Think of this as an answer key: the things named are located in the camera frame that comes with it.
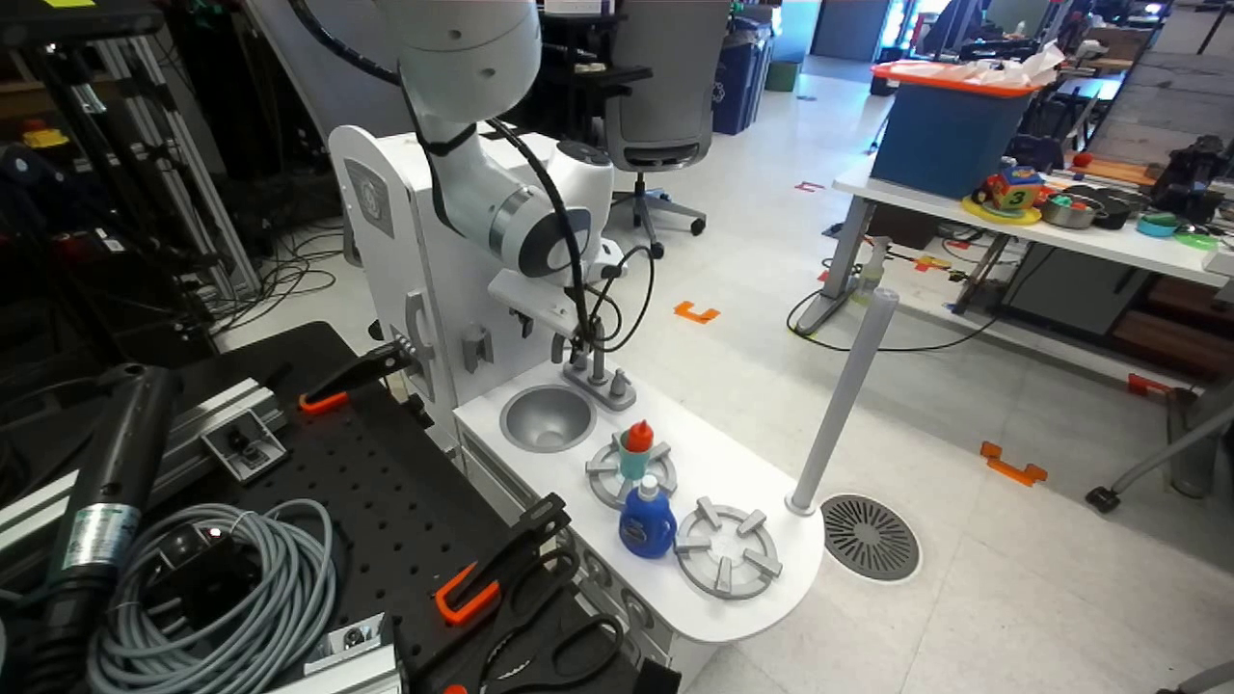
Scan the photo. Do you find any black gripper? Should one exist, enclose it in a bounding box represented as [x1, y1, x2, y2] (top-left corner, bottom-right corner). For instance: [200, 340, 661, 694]
[561, 301, 616, 388]

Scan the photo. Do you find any grey toy faucet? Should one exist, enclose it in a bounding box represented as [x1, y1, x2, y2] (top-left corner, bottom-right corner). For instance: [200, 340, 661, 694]
[561, 343, 641, 411]

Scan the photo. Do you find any grey toy sink bowl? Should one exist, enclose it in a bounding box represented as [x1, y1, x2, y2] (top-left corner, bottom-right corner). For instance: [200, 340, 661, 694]
[494, 376, 600, 457]

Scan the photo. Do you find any teal bottle with orange cap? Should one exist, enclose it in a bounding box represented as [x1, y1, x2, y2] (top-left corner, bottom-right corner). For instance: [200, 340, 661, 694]
[616, 417, 661, 475]

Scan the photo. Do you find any grey toy stove burner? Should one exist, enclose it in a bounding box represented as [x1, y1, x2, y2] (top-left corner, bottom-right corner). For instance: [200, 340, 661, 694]
[670, 492, 786, 602]
[584, 427, 679, 512]

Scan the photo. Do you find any blue detergent bottle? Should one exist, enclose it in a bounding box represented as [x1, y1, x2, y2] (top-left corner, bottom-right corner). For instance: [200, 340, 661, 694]
[616, 471, 683, 564]

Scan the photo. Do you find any white toy kitchen unit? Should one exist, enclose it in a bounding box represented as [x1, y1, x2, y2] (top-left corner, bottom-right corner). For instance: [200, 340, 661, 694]
[319, 119, 828, 648]

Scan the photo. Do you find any orange black bar clamp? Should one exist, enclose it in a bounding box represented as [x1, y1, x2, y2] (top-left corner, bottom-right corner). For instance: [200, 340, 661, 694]
[431, 489, 578, 633]
[292, 335, 423, 425]

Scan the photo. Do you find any black perforated breadboard table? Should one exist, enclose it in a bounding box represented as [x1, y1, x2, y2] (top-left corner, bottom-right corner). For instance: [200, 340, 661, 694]
[188, 318, 683, 694]

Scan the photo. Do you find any grey office chair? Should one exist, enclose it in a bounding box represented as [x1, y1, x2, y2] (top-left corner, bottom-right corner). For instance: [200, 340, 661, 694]
[561, 0, 733, 250]

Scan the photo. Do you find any round metal floor drain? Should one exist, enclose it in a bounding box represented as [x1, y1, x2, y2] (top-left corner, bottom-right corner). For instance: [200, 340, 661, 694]
[817, 489, 927, 584]

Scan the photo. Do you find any blue recycling bin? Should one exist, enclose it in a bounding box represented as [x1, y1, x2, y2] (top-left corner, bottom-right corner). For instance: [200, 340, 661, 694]
[711, 12, 774, 138]

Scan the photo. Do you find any blue bin with orange lid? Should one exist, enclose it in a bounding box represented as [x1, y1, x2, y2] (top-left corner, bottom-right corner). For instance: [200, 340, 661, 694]
[868, 52, 1051, 204]

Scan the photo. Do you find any white work table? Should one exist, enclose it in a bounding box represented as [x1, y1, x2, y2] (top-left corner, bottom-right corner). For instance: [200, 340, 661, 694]
[817, 174, 1234, 391]

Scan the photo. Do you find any colourful toy pile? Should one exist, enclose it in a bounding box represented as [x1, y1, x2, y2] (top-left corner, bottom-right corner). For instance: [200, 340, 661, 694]
[959, 131, 1234, 255]

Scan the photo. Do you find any black cylindrical tube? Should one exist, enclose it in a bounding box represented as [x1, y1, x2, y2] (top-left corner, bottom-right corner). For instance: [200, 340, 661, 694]
[20, 357, 183, 679]

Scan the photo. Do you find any black floor cable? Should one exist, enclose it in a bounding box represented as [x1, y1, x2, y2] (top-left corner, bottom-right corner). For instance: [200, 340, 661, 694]
[785, 280, 1022, 357]

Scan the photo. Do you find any aluminium extrusion bracket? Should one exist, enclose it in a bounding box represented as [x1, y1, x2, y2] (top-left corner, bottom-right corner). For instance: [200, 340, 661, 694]
[297, 607, 407, 694]
[192, 381, 292, 489]

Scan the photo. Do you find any grey coiled cable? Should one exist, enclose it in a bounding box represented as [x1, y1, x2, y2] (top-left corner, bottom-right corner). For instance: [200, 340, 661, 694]
[85, 497, 340, 694]

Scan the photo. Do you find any aluminium frame rack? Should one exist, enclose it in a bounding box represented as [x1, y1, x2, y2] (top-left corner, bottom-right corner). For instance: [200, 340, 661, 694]
[0, 0, 261, 330]

